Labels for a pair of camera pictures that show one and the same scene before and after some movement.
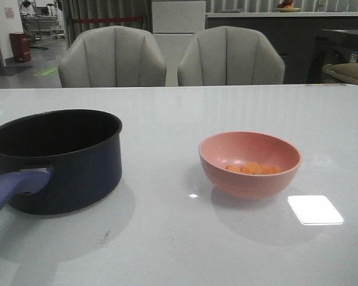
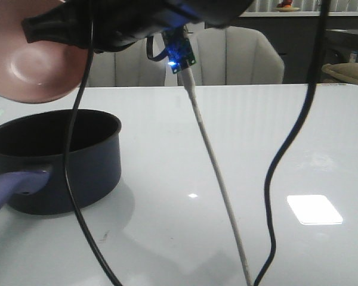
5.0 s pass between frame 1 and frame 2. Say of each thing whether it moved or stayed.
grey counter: stayed
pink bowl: moved
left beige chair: stayed
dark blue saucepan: stayed
